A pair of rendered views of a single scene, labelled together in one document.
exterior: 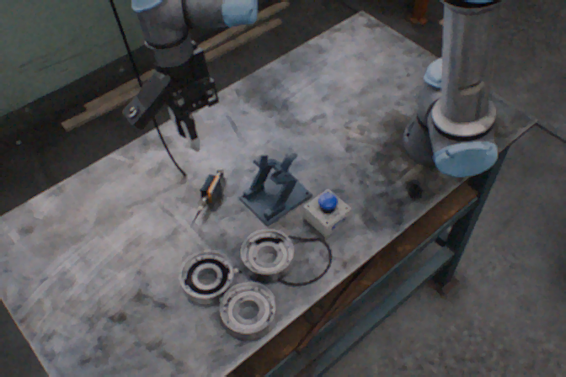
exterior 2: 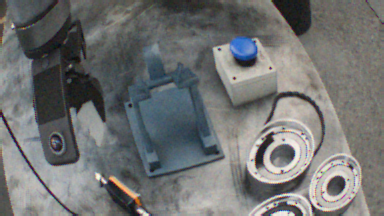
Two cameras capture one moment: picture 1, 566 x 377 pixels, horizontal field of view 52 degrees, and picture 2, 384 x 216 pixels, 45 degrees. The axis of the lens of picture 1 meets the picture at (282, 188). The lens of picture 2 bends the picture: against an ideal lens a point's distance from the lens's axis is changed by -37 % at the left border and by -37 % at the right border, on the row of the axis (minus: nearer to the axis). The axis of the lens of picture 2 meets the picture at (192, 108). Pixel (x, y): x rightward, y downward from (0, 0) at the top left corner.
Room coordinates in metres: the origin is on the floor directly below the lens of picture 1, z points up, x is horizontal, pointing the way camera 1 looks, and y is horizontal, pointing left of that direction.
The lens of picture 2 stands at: (0.46, 0.48, 1.51)
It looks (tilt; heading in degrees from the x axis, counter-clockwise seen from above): 50 degrees down; 300
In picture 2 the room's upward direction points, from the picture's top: 11 degrees counter-clockwise
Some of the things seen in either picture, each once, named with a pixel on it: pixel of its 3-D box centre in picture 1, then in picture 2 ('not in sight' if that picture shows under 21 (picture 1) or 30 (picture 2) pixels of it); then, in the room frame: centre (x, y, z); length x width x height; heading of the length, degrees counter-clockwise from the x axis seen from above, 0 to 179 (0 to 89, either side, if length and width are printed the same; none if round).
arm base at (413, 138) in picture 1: (439, 129); not in sight; (0.91, -0.36, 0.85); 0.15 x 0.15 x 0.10
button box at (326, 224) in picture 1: (328, 211); (246, 65); (0.71, -0.10, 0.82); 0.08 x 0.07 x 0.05; 130
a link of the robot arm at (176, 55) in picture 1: (168, 45); (38, 16); (0.80, 0.19, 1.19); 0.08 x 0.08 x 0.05
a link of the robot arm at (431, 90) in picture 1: (451, 92); not in sight; (0.91, -0.36, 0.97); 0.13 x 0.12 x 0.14; 178
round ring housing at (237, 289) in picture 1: (248, 311); (335, 188); (0.48, 0.07, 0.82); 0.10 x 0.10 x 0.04
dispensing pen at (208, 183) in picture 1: (205, 197); (135, 209); (0.76, 0.17, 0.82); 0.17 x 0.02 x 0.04; 159
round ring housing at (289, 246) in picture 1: (267, 256); (282, 159); (0.60, 0.03, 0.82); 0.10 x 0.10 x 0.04
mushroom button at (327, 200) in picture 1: (328, 205); (245, 56); (0.70, -0.09, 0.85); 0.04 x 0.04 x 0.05
